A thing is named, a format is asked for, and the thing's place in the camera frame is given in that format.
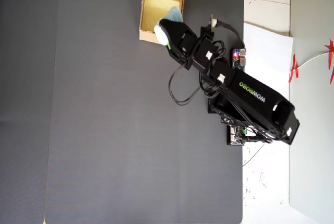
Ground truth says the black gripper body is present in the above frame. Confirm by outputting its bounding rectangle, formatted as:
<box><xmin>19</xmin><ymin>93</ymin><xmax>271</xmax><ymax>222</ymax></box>
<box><xmin>169</xmin><ymin>25</ymin><xmax>202</xmax><ymax>71</ymax></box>

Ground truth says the light blue cloth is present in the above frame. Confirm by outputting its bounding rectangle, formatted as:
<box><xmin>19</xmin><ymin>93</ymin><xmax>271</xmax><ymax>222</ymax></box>
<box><xmin>153</xmin><ymin>6</ymin><xmax>184</xmax><ymax>47</ymax></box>

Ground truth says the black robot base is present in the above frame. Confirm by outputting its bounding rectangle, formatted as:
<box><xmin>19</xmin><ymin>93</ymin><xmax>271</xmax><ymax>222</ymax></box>
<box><xmin>207</xmin><ymin>95</ymin><xmax>237</xmax><ymax>121</ymax></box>

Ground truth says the open cardboard box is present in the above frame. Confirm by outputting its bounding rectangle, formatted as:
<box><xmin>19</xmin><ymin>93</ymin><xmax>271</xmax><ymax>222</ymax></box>
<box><xmin>139</xmin><ymin>0</ymin><xmax>187</xmax><ymax>44</ymax></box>

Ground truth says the blue circuit board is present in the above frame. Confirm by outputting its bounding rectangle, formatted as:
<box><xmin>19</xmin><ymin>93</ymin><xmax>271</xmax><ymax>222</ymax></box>
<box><xmin>231</xmin><ymin>48</ymin><xmax>248</xmax><ymax>71</ymax></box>

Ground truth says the dark grey ribbed mat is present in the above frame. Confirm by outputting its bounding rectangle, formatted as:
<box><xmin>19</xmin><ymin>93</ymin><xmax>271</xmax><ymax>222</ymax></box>
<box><xmin>44</xmin><ymin>0</ymin><xmax>245</xmax><ymax>224</ymax></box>

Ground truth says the white paper sheet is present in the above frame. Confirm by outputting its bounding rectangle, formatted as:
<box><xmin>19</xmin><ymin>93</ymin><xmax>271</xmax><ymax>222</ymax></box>
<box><xmin>242</xmin><ymin>22</ymin><xmax>294</xmax><ymax>224</ymax></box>

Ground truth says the black controller circuit board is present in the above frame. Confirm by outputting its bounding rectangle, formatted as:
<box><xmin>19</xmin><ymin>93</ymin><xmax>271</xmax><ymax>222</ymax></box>
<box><xmin>226</xmin><ymin>124</ymin><xmax>246</xmax><ymax>146</ymax></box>

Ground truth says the light grey board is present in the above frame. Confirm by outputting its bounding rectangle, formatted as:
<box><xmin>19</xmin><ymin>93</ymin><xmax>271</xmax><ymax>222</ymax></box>
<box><xmin>288</xmin><ymin>36</ymin><xmax>334</xmax><ymax>224</ymax></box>

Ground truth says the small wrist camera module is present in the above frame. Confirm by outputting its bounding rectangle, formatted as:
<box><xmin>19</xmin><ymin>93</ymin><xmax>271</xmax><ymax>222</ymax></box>
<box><xmin>200</xmin><ymin>14</ymin><xmax>222</xmax><ymax>41</ymax></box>

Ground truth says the black looped servo cable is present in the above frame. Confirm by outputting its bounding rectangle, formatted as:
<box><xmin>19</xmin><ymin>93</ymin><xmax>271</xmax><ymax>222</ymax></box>
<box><xmin>168</xmin><ymin>40</ymin><xmax>228</xmax><ymax>107</ymax></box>

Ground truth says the black camera cable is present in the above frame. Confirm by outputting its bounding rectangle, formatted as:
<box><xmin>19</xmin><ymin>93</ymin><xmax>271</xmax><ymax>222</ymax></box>
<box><xmin>216</xmin><ymin>20</ymin><xmax>246</xmax><ymax>50</ymax></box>

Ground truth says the black power cable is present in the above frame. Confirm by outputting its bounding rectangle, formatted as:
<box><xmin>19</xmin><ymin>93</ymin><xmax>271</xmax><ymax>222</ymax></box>
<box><xmin>241</xmin><ymin>134</ymin><xmax>273</xmax><ymax>168</ymax></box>

